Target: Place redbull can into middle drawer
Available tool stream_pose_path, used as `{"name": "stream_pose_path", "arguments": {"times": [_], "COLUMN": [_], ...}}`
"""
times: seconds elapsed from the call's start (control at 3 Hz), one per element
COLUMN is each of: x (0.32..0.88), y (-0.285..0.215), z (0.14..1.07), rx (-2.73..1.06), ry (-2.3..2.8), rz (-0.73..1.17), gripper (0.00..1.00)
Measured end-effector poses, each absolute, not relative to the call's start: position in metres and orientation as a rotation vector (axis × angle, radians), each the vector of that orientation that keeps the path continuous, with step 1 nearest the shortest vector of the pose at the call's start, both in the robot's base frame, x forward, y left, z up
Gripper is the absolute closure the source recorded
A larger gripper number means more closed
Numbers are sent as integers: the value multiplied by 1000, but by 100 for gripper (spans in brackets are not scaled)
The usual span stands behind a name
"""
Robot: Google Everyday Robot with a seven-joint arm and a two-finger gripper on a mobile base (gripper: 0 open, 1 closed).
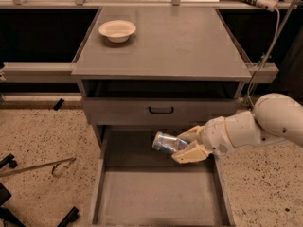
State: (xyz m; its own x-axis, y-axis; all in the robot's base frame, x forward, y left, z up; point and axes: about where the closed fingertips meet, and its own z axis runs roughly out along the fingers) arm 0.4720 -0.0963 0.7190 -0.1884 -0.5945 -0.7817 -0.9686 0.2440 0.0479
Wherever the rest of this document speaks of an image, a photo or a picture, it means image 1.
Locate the black stand foot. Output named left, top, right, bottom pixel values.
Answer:
left=57, top=207, right=79, bottom=227

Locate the grey top drawer front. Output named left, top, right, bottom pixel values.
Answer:
left=82, top=97, right=239, bottom=126

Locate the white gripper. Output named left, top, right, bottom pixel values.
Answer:
left=172, top=116, right=235, bottom=164

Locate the small black floor bracket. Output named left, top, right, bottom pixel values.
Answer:
left=53, top=98, right=64, bottom=111

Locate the metal rod on floor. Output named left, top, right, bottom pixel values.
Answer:
left=0, top=157, right=76, bottom=178

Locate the white cable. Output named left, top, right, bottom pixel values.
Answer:
left=244, top=7, right=281, bottom=111

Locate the grey horizontal frame rail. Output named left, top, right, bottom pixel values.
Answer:
left=1, top=62, right=77, bottom=83

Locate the white paper bowl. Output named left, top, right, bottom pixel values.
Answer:
left=98, top=20, right=136, bottom=43

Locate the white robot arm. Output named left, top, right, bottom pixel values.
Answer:
left=172, top=94, right=303, bottom=164

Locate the black clamp on floor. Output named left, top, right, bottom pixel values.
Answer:
left=0, top=153, right=17, bottom=168

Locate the grey drawer cabinet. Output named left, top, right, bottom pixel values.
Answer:
left=71, top=5, right=253, bottom=149

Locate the open grey lower drawer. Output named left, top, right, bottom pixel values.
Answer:
left=89, top=126, right=236, bottom=227

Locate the black drawer handle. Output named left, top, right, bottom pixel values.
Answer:
left=149, top=106, right=174, bottom=114

